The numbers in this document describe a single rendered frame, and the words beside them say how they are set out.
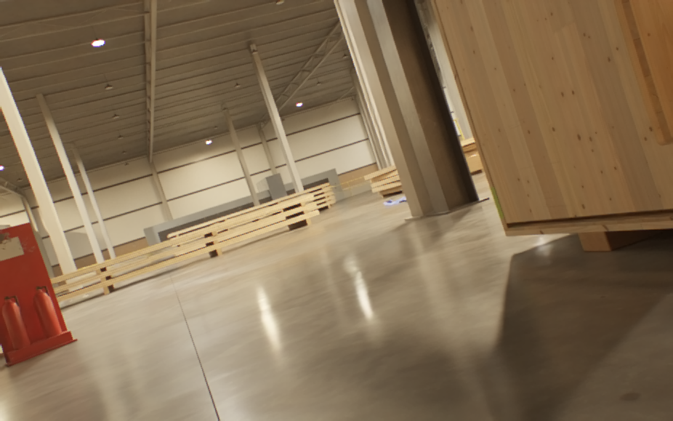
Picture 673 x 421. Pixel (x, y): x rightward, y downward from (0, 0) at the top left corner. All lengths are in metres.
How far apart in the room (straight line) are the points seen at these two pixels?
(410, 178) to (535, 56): 5.22
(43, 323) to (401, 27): 5.07
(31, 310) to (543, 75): 6.32
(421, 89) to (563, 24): 5.07
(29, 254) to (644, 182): 6.64
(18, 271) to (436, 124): 4.88
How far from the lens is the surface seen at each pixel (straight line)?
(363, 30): 8.45
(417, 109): 7.70
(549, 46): 3.10
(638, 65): 2.80
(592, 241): 3.24
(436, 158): 7.90
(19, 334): 7.89
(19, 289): 8.17
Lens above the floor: 0.60
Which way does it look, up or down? 1 degrees down
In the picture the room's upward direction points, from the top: 18 degrees counter-clockwise
